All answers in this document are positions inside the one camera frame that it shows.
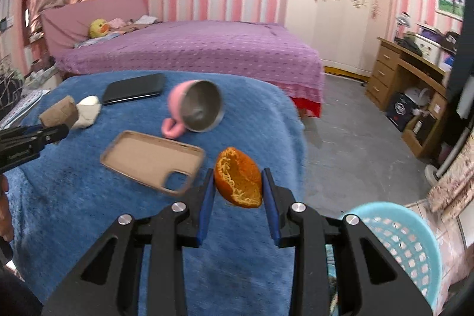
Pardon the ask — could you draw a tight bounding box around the orange peel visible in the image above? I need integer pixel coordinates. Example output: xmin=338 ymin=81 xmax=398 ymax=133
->
xmin=214 ymin=147 xmax=263 ymax=208

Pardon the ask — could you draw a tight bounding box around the white tissue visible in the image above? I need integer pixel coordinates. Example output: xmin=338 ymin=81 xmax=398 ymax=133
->
xmin=72 ymin=95 xmax=102 ymax=129

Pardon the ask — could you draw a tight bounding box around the person's left hand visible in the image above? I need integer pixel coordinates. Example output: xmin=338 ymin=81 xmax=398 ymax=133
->
xmin=0 ymin=175 xmax=14 ymax=242

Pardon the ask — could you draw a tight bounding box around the dotted folded bedding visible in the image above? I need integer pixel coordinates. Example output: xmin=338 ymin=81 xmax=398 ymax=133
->
xmin=0 ymin=89 xmax=50 ymax=130

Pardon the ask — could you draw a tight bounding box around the tan phone case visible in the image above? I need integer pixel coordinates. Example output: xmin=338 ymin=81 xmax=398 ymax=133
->
xmin=100 ymin=131 xmax=206 ymax=196

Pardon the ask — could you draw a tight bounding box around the blue knitted blanket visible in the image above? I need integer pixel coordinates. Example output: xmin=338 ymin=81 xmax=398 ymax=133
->
xmin=7 ymin=74 xmax=306 ymax=315

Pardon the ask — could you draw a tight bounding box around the light blue plastic basket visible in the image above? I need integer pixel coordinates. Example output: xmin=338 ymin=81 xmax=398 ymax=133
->
xmin=332 ymin=201 xmax=442 ymax=315

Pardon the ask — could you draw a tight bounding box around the black smartphone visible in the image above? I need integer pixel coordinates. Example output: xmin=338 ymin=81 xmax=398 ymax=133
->
xmin=102 ymin=73 xmax=166 ymax=105

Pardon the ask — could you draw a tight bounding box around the pink metal cup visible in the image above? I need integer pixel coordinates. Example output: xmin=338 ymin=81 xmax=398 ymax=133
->
xmin=161 ymin=79 xmax=224 ymax=139

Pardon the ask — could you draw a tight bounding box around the purple dotted bed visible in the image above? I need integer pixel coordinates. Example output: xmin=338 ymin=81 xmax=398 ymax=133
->
xmin=40 ymin=0 xmax=324 ymax=117

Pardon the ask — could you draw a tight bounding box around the yellow duck plush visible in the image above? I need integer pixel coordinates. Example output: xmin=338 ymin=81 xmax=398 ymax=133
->
xmin=88 ymin=18 xmax=110 ymax=39

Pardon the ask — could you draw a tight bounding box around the white standing fan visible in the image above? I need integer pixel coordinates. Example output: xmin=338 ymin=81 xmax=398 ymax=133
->
xmin=424 ymin=127 xmax=473 ymax=187

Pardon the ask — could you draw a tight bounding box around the black gift bag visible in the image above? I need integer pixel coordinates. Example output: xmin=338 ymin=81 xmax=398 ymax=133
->
xmin=386 ymin=92 xmax=418 ymax=132

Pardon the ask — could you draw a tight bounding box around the wooden desk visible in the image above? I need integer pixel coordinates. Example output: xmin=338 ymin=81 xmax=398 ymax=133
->
xmin=366 ymin=39 xmax=448 ymax=159

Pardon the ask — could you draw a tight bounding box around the floral curtain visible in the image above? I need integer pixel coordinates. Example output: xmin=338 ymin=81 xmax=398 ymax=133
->
xmin=427 ymin=132 xmax=474 ymax=223

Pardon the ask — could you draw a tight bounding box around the white storage box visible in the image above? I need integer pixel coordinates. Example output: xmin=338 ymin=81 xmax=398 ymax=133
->
xmin=413 ymin=34 xmax=441 ymax=66

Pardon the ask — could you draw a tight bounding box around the dark hanging jacket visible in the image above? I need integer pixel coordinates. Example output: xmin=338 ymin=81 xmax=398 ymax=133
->
xmin=447 ymin=0 xmax=473 ymax=119

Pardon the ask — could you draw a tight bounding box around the desk lamp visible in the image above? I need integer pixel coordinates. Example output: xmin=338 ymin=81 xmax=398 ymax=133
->
xmin=395 ymin=12 xmax=411 ymax=38

